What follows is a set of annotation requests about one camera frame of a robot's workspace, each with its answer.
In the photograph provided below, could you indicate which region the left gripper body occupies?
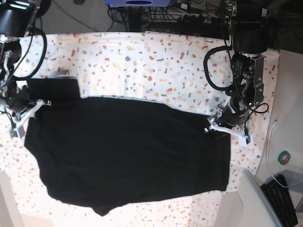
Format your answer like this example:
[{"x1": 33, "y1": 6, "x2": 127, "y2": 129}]
[{"x1": 217, "y1": 99, "x2": 249, "y2": 129}]

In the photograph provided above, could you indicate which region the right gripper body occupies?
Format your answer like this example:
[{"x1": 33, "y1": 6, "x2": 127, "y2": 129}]
[{"x1": 4, "y1": 87, "x2": 29, "y2": 114}]

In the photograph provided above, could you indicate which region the black t-shirt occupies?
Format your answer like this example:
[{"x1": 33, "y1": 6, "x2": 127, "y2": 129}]
[{"x1": 25, "y1": 79, "x2": 231, "y2": 216}]

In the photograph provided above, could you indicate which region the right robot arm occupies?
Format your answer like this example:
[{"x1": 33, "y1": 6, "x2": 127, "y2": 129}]
[{"x1": 0, "y1": 0, "x2": 52, "y2": 129}]

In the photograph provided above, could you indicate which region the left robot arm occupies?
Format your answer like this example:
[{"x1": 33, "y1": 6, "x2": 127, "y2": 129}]
[{"x1": 203, "y1": 0, "x2": 269, "y2": 144}]

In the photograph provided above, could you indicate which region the terrazzo pattern tablecloth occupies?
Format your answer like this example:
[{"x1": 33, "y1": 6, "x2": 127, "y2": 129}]
[{"x1": 0, "y1": 31, "x2": 281, "y2": 227}]

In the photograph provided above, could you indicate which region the green tape roll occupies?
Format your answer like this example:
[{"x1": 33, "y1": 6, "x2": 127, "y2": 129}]
[{"x1": 278, "y1": 150, "x2": 291, "y2": 165}]

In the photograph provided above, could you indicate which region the black keyboard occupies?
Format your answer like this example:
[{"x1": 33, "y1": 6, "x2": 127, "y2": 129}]
[{"x1": 261, "y1": 180, "x2": 298, "y2": 227}]

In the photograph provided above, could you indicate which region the grey laptop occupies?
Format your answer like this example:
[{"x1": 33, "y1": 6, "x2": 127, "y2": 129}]
[{"x1": 238, "y1": 170, "x2": 282, "y2": 227}]

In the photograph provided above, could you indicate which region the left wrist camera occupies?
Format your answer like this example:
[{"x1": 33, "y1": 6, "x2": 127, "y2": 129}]
[{"x1": 238, "y1": 134, "x2": 253, "y2": 147}]

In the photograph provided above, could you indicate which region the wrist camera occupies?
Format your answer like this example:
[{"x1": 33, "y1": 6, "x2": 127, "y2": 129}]
[
  {"x1": 9, "y1": 126, "x2": 25, "y2": 138},
  {"x1": 238, "y1": 134, "x2": 253, "y2": 147}
]

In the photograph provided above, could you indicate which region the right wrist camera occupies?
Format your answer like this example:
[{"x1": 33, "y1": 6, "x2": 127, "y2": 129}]
[{"x1": 9, "y1": 126, "x2": 25, "y2": 138}]

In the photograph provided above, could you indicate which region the white usb cable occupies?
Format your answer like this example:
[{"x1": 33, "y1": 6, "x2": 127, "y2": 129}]
[{"x1": 265, "y1": 120, "x2": 292, "y2": 189}]

